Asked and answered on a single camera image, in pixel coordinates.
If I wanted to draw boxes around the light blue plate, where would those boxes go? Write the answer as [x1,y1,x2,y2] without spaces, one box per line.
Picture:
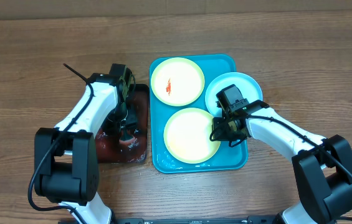
[205,72,263,117]

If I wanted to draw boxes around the yellow-green plate bottom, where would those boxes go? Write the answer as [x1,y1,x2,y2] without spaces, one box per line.
[163,108,221,164]

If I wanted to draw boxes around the yellow-green plate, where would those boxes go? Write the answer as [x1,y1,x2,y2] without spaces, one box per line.
[150,57,205,106]
[163,108,221,164]

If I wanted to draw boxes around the orange green sponge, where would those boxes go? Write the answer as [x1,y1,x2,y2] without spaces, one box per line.
[119,134,136,147]

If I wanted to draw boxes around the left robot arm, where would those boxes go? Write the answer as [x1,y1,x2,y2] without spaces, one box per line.
[27,63,138,223]

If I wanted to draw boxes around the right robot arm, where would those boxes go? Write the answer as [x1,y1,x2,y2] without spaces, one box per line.
[210,97,352,223]

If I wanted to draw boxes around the black tray with water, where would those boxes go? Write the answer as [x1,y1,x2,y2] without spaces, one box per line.
[95,84,150,163]

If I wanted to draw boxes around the yellow-green plate top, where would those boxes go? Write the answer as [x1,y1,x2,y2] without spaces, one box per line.
[150,57,205,106]

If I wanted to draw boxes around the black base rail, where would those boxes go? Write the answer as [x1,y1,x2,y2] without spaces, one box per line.
[109,215,285,224]

